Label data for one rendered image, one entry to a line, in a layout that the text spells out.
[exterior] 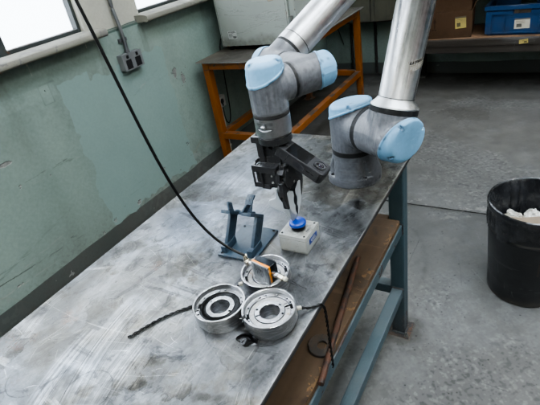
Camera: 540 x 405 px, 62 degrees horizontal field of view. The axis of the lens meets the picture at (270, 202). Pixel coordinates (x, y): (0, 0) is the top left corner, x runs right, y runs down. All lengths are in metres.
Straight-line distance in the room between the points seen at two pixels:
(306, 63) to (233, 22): 2.28
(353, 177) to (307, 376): 0.52
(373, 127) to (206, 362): 0.64
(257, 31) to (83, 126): 1.26
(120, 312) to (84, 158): 1.65
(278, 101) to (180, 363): 0.52
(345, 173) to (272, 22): 1.91
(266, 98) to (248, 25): 2.26
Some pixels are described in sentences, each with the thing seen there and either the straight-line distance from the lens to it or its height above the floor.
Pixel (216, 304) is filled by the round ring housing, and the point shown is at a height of 0.82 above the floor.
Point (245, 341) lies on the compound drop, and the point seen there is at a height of 0.80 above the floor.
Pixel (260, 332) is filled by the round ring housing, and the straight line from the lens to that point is 0.84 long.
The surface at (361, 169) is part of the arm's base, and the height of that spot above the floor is 0.85.
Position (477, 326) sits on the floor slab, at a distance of 2.00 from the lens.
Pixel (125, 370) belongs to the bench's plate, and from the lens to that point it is 0.92.
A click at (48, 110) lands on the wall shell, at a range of 2.48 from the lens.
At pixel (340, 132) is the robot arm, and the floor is 0.96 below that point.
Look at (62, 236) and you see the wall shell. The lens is 2.59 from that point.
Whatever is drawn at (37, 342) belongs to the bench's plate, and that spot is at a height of 0.80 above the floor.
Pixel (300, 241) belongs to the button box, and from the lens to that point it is 1.02.
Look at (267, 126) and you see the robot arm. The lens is 0.90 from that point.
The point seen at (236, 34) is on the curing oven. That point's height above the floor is 0.88.
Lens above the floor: 1.44
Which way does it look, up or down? 31 degrees down
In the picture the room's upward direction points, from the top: 11 degrees counter-clockwise
